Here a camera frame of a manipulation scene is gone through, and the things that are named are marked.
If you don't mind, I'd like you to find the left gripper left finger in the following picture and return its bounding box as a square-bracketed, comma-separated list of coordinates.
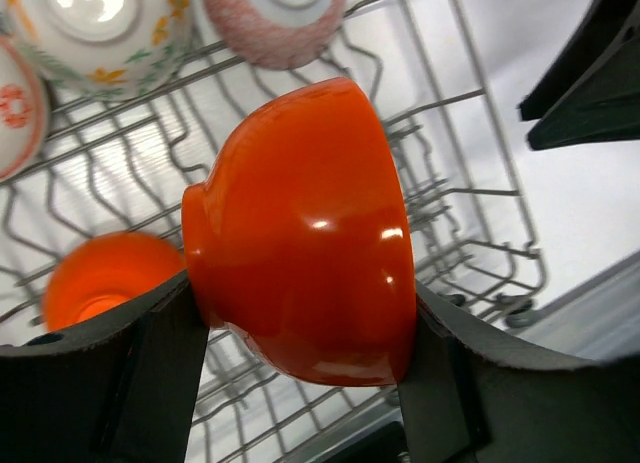
[1, 273, 208, 462]

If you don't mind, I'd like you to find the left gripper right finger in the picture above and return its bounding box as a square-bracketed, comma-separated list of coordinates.
[398, 283, 639, 462]

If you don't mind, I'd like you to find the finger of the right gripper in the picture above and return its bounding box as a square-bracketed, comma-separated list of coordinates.
[527, 27, 639, 151]
[519, 0, 639, 121]

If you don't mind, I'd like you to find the plain orange bowl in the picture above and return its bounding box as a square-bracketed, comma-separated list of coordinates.
[42, 232, 185, 331]
[181, 77, 417, 387]

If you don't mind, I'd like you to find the orange floral pattern bowl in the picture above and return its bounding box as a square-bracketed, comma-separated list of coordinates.
[0, 36, 51, 181]

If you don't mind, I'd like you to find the dark patterned bottom bowl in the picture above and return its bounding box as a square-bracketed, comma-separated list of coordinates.
[202, 0, 346, 70]

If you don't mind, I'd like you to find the white bowl yellow flower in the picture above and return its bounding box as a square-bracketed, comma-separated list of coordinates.
[1, 0, 193, 102]

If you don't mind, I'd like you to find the grey wire dish rack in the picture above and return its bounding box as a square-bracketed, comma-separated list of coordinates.
[1, 0, 546, 462]

